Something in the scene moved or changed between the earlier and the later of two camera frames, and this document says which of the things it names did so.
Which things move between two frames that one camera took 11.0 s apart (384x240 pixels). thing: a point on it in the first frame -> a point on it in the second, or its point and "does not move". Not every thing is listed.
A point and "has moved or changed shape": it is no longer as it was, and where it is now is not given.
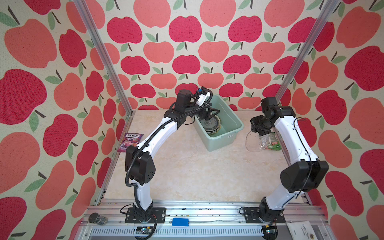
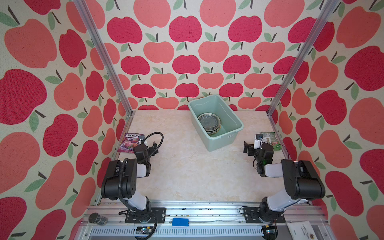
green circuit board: (142, 230) does not move
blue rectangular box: (180, 222) does not move
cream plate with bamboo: (215, 131) does not move
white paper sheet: (301, 230) does not move
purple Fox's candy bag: (129, 139) does not move
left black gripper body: (193, 111) -> (150, 152)
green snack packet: (273, 143) does not move
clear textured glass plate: (255, 143) has moved or changed shape
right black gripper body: (260, 125) -> (256, 153)
